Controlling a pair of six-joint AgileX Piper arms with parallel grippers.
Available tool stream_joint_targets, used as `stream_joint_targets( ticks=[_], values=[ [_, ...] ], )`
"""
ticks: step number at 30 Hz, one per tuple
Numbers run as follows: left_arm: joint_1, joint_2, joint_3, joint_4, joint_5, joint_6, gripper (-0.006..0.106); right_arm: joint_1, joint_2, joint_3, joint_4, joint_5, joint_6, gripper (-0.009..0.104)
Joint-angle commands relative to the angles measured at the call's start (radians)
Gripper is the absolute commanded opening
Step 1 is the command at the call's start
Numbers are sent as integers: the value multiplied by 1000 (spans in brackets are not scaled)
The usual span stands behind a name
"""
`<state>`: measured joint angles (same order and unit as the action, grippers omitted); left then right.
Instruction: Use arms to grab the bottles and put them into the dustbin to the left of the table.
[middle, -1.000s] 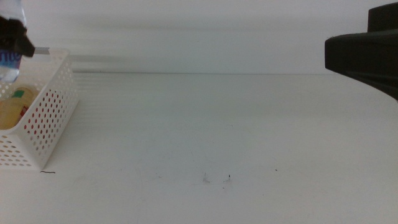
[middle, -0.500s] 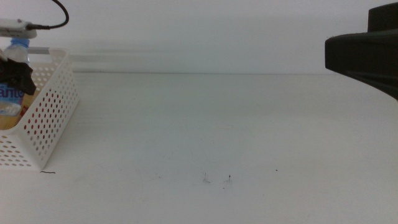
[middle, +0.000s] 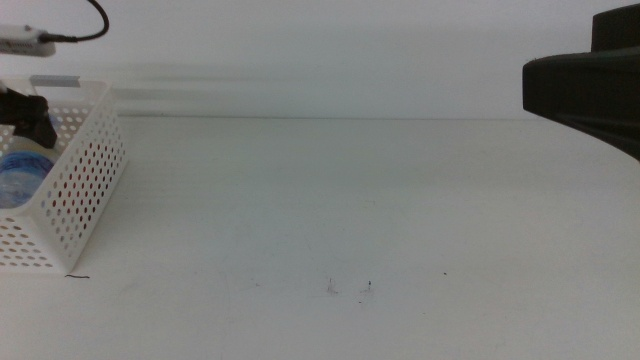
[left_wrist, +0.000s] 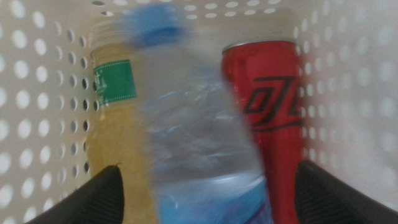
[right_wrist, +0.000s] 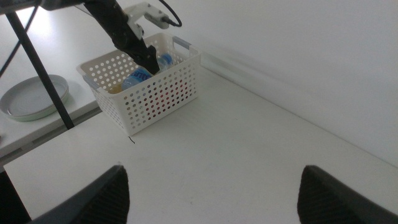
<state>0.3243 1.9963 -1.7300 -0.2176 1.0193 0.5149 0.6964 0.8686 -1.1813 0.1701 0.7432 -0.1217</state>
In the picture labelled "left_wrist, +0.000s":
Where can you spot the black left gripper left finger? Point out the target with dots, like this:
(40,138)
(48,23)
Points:
(99,199)

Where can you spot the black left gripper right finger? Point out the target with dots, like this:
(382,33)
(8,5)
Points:
(326,199)

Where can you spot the yellow tea bottle green label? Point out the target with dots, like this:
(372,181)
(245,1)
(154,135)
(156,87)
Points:
(121,140)

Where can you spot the clear water bottle blue cap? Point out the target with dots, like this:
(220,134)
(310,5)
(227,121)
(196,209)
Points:
(202,140)

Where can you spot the red soda can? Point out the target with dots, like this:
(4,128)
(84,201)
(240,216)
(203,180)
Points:
(273,62)

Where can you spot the white perforated plastic basket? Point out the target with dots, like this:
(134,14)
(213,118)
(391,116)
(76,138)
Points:
(342,93)

